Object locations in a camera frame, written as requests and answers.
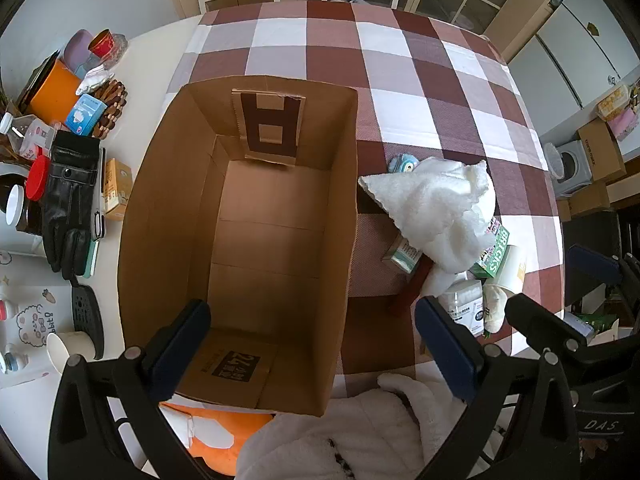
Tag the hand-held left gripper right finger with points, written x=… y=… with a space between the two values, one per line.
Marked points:
x=442 y=345

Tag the yellow packet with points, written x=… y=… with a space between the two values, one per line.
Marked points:
x=612 y=102

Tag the white cloth glove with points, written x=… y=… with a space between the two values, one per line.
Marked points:
x=95 y=79

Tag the white cabinet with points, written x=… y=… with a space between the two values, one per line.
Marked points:
x=570 y=45

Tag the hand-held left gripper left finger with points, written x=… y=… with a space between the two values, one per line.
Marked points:
x=182 y=350

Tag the white cartoon printed container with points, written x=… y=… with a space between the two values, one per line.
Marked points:
x=30 y=310

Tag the white paper cup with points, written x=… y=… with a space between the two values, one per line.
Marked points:
x=70 y=352
x=511 y=270

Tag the black slotted spatula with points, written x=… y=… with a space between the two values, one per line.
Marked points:
x=86 y=315

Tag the red cup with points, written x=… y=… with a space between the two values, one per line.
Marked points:
x=101 y=44

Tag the small grey bin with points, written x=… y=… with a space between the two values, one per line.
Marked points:
x=572 y=167

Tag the plain cardboard box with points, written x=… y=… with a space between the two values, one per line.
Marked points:
x=590 y=201

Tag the small green white box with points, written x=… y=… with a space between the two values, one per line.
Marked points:
x=402 y=256

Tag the blue round toy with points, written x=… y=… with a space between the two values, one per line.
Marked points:
x=402 y=163

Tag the clear plastic water bottle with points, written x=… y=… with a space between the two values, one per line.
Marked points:
x=32 y=135

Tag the blue tissue pack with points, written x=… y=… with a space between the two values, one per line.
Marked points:
x=85 y=115

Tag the cardboard box with print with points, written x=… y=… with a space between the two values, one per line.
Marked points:
x=602 y=152

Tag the small orange box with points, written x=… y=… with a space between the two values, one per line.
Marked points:
x=117 y=187

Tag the white lid dark jar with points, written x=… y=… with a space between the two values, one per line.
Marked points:
x=16 y=205

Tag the white wipes packet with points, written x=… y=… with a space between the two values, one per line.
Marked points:
x=462 y=305

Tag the red lid jar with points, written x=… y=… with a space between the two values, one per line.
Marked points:
x=39 y=177

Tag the wooden trivet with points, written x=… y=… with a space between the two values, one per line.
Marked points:
x=112 y=105

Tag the green notebook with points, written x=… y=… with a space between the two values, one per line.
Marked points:
x=91 y=260

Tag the purple bowl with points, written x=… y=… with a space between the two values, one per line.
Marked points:
x=77 y=50

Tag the black leather gloves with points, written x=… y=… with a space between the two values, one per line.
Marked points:
x=70 y=195

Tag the person's white fleece garment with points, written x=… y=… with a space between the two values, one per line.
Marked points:
x=360 y=435

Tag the brown white checked tablecloth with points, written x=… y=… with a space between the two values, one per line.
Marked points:
x=325 y=60

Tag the orange cushion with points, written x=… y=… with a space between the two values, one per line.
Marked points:
x=215 y=447

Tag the orange round container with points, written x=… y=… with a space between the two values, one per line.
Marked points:
x=52 y=92

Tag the white fluffy towel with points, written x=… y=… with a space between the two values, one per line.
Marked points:
x=435 y=200

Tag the green white packet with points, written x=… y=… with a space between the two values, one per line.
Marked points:
x=597 y=322

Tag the glass bowl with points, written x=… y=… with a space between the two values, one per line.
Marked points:
x=119 y=47

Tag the pink packet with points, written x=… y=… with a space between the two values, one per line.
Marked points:
x=627 y=127

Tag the green printed box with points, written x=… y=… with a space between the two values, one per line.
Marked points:
x=495 y=255

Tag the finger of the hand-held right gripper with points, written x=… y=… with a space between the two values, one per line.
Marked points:
x=545 y=327
x=592 y=260

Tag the brown cardboard box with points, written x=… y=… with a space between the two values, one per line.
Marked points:
x=270 y=240

